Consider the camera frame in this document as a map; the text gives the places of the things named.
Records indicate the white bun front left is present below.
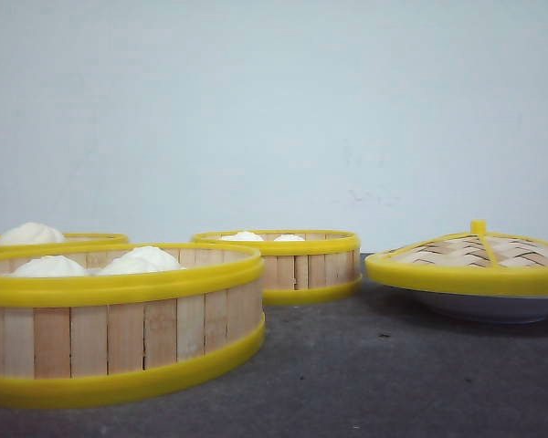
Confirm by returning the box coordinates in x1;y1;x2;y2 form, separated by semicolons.
11;255;88;278

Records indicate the white bun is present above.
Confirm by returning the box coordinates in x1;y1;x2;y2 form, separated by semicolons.
274;234;305;242
220;230;264;242
97;245;184;276
11;255;88;278

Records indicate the white bun middle left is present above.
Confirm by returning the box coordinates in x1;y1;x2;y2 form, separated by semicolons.
220;230;264;242

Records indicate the white bun middle right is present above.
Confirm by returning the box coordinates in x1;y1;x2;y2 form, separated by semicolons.
274;234;305;242

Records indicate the white bun rear basket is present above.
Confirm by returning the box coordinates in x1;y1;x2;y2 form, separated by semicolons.
0;222;66;245

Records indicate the white shallow plate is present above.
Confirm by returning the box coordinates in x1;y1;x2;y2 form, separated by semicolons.
405;289;548;324

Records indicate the white bun front right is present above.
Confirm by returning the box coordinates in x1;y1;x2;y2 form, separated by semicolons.
97;245;184;276

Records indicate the woven bamboo steamer lid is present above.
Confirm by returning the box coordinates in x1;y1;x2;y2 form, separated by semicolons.
364;219;548;298

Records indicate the bamboo steamer basket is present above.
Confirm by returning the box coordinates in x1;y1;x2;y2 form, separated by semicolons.
0;232;131;249
192;229;363;305
0;243;265;409

